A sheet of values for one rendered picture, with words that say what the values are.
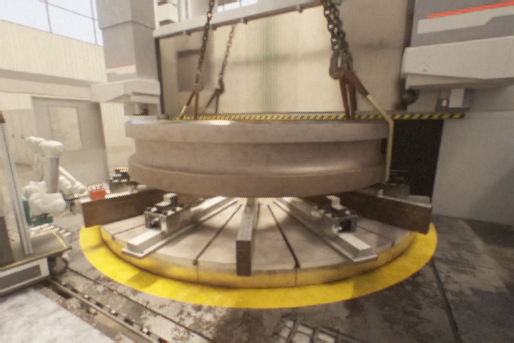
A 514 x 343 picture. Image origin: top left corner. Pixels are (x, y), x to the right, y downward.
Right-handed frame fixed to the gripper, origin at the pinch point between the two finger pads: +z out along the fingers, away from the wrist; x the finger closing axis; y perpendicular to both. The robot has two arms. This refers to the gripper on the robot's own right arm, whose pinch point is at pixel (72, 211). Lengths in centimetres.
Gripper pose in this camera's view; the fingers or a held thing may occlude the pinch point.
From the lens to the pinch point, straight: 374.9
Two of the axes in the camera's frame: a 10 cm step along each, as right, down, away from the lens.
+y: -6.4, 1.6, -7.5
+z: 0.0, 9.8, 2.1
